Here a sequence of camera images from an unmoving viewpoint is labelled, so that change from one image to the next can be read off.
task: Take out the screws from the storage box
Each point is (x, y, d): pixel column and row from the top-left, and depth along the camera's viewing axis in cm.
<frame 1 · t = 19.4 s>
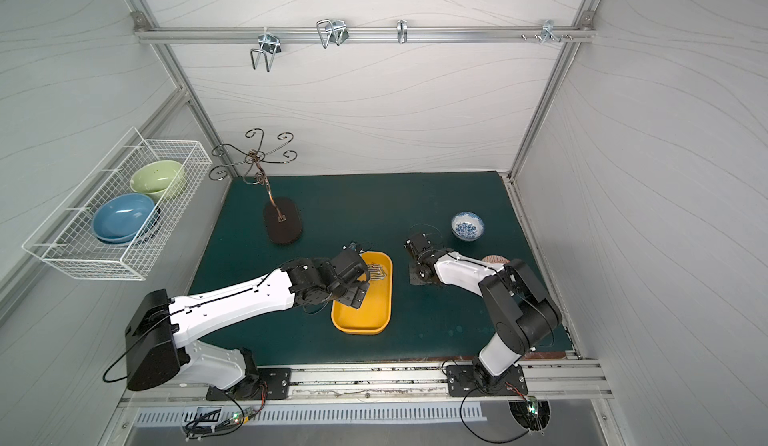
left hand: (350, 285, 79), fingers open
right hand: (422, 270, 94), fingers closed
yellow plastic storage box: (375, 314, 88), on the table
bronze hook stand: (282, 219, 107), point 3 cm above the table
blue white patterned bowl: (467, 226, 106), on the table

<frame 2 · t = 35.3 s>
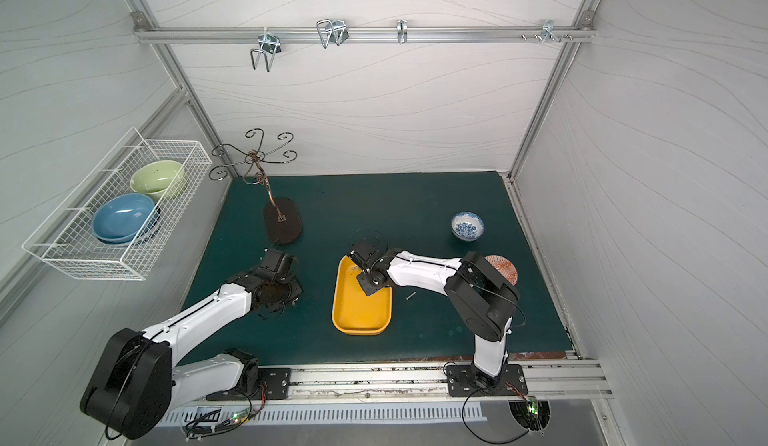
left hand: (299, 292, 87), fingers closed
right hand: (371, 276, 90), fingers open
the named things where they were.

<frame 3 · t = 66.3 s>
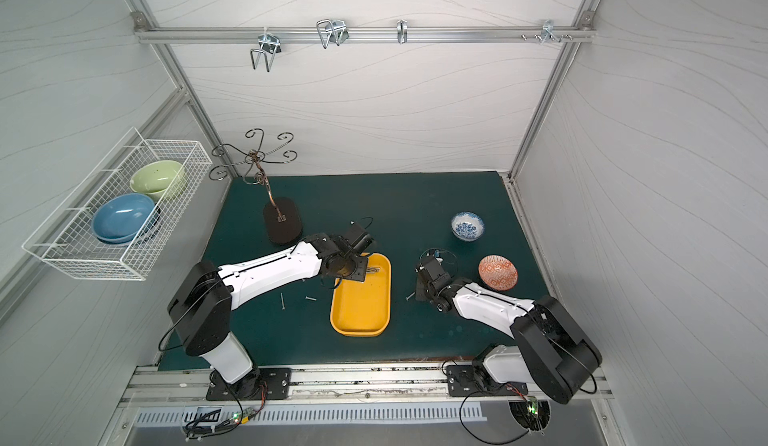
left hand: (358, 271, 85), fingers open
right hand: (424, 282, 91), fingers closed
the named things where they were.

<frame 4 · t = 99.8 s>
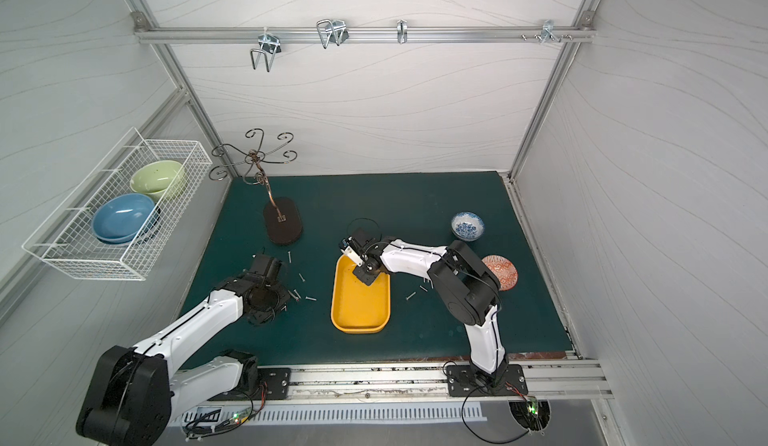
left hand: (285, 302, 86), fingers closed
right hand: (366, 265, 94), fingers closed
short socket head screw: (309, 298, 90), on the table
short left silver screw: (297, 293, 90), on the table
the other named things where they were.

